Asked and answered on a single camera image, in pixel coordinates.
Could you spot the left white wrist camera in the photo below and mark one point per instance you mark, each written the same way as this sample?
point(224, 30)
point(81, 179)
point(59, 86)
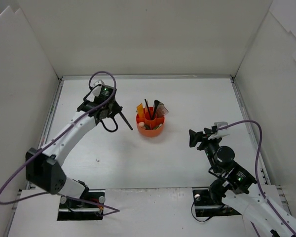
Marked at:
point(96, 87)

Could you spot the brown eyeshadow palette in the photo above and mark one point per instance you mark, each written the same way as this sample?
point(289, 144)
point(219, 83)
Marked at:
point(161, 110)

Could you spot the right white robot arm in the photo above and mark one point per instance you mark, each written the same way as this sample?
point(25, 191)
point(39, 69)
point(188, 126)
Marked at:
point(254, 204)

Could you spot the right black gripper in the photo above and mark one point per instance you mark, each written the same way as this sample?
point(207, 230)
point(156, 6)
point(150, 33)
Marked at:
point(203, 140)

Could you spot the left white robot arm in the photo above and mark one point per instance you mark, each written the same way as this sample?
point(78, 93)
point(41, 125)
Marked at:
point(45, 171)

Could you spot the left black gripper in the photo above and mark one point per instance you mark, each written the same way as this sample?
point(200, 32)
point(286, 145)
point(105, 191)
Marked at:
point(114, 108)

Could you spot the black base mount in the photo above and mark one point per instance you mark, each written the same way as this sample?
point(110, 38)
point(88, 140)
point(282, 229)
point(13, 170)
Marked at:
point(207, 203)
point(73, 210)

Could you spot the large black makeup brush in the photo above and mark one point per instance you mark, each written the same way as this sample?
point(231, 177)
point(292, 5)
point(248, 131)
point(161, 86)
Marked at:
point(125, 120)

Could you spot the orange round organizer container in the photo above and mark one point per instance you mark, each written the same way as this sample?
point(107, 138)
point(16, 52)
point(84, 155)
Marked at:
point(152, 124)

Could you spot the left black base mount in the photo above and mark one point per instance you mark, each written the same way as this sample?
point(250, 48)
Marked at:
point(73, 210)

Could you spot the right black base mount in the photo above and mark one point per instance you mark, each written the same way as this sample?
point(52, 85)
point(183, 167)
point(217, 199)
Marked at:
point(207, 203)

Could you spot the orange sunscreen tube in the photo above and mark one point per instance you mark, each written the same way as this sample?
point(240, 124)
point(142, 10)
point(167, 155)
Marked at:
point(141, 111)

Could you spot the small black makeup brush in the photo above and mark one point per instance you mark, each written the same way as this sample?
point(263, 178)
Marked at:
point(155, 106)

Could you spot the dark green round compact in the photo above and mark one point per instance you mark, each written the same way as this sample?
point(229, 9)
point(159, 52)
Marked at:
point(147, 127)

